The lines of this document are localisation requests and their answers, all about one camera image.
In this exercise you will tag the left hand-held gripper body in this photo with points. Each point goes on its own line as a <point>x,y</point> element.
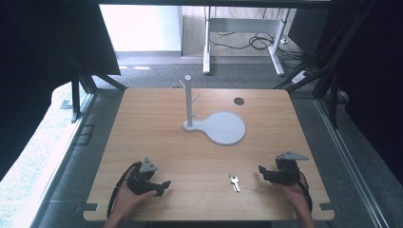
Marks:
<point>141,182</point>

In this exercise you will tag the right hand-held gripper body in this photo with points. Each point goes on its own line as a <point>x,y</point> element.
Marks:
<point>285,174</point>

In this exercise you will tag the silver key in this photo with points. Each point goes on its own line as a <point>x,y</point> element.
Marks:
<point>234,183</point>

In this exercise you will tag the grey key stand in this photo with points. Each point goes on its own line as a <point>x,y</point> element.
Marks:
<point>223,128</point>

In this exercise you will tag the person's left hand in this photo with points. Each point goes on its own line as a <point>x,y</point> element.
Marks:
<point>126,201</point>

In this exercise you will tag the person's right hand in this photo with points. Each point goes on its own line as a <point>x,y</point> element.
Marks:
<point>294,196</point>

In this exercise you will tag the white power strip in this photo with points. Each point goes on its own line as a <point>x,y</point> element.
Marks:
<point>300,77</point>

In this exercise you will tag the dark curtain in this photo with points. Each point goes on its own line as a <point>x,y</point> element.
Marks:
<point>370,79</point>
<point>38,63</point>

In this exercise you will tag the black metal frame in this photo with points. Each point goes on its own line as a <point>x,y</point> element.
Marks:
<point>79,88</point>
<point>329,72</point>

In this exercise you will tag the white desk frame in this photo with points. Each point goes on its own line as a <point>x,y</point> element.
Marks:
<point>207,41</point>

